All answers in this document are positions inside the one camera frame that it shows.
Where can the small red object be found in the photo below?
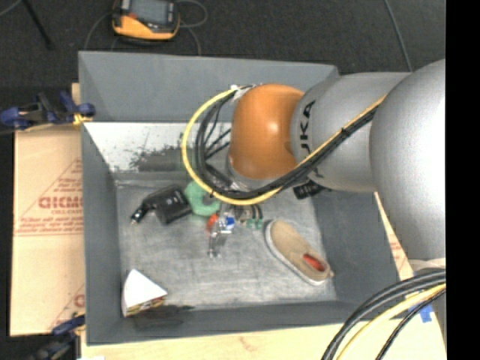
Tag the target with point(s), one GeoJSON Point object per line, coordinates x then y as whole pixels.
{"type": "Point", "coordinates": [212, 221]}

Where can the white triangular box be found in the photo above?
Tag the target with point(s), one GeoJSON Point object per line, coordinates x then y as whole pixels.
{"type": "Point", "coordinates": [139, 289]}

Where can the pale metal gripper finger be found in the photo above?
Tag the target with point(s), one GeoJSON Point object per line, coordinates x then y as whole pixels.
{"type": "Point", "coordinates": [213, 244]}
{"type": "Point", "coordinates": [223, 240]}

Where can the tan shoe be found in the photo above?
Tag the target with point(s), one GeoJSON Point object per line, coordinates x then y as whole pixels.
{"type": "Point", "coordinates": [290, 246]}

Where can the black box-shaped device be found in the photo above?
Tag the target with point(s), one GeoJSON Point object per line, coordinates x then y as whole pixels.
{"type": "Point", "coordinates": [170, 204]}

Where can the grey metal bin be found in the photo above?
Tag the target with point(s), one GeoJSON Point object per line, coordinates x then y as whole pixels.
{"type": "Point", "coordinates": [240, 276]}

